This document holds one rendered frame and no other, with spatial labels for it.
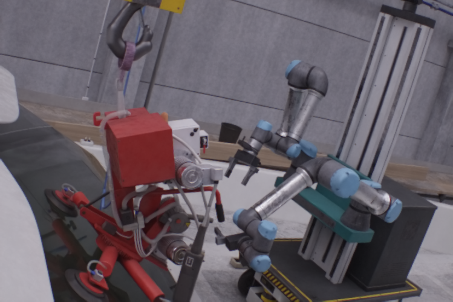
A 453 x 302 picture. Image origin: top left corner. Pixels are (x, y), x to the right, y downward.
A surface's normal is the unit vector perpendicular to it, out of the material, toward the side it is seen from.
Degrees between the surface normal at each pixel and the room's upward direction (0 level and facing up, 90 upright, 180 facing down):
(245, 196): 90
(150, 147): 90
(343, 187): 87
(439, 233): 90
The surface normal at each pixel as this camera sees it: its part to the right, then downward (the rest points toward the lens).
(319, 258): -0.81, -0.11
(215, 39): 0.39, 0.33
